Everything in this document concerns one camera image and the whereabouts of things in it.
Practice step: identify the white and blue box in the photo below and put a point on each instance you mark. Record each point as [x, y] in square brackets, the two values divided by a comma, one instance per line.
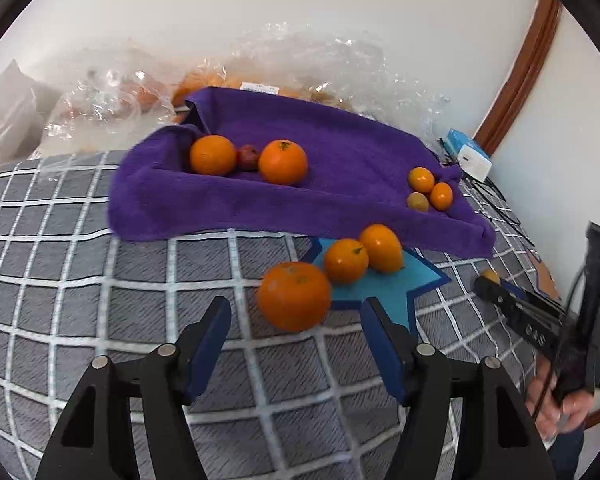
[470, 155]

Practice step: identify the small oblong orange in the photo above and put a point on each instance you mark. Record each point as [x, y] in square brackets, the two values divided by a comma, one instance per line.
[381, 248]

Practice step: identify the purple towel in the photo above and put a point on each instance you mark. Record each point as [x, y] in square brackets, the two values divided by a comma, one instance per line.
[340, 170]

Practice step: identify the large orange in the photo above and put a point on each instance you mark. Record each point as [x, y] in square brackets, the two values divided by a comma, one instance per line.
[283, 162]
[213, 155]
[294, 296]

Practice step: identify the small yellow fruit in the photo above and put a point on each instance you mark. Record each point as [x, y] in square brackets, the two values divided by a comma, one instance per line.
[490, 275]

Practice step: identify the brown wooden door frame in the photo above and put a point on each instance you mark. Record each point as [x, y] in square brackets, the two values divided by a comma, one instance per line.
[525, 65]

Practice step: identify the small yellow-green fruit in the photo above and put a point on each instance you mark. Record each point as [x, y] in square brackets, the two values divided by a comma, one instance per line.
[418, 202]

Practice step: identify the person's right forearm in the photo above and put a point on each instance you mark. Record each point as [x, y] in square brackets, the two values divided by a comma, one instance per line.
[565, 460]

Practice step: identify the large clear plastic bag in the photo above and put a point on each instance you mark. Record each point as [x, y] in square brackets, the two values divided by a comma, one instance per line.
[330, 60]

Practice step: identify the person's right hand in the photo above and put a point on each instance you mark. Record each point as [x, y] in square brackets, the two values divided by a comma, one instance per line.
[575, 410]

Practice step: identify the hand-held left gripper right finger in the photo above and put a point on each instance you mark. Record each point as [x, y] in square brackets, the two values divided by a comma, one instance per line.
[385, 350]

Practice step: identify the small red fruit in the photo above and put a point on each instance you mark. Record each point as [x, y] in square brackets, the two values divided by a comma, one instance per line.
[248, 157]

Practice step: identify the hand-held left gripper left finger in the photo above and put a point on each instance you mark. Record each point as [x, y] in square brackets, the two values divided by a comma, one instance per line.
[207, 350]

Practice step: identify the small clear plastic bag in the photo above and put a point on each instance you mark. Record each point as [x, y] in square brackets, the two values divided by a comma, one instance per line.
[100, 95]

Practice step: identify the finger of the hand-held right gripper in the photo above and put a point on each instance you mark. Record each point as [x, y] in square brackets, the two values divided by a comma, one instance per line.
[515, 315]
[530, 300]

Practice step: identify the grey checked blanket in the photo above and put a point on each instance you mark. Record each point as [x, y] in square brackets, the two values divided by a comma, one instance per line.
[105, 285]

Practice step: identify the white plastic bag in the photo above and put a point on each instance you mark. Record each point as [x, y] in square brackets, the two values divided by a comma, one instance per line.
[10, 110]

